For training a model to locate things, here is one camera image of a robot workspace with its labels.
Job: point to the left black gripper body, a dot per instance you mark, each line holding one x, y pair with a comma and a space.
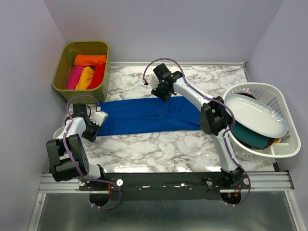
90, 133

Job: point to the dark brown bowl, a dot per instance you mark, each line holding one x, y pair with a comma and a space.
247, 95

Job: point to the red rolled t shirt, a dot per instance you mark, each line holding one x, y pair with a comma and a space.
98, 76

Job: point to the olive green plastic bin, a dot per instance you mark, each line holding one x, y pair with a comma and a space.
65, 66

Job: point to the teal round plate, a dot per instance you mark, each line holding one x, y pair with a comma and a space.
250, 138

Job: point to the white plastic laundry basket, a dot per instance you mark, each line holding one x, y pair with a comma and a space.
284, 147

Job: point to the pink rolled t shirt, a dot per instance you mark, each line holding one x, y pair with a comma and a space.
74, 77

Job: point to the yellow rolled t shirt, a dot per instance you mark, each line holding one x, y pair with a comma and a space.
85, 78

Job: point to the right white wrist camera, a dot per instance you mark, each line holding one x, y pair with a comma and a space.
152, 81

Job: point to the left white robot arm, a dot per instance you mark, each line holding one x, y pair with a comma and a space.
67, 156

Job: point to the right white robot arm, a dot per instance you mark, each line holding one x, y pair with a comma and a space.
214, 119

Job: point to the blue printed t shirt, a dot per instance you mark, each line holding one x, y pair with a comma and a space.
148, 115

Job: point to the orange rolled t shirt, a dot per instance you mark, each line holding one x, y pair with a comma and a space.
89, 60

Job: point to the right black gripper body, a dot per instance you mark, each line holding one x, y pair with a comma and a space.
160, 92

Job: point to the aluminium frame rail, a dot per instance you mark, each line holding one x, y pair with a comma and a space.
260, 182

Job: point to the white round plate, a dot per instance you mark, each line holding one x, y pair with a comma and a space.
257, 116

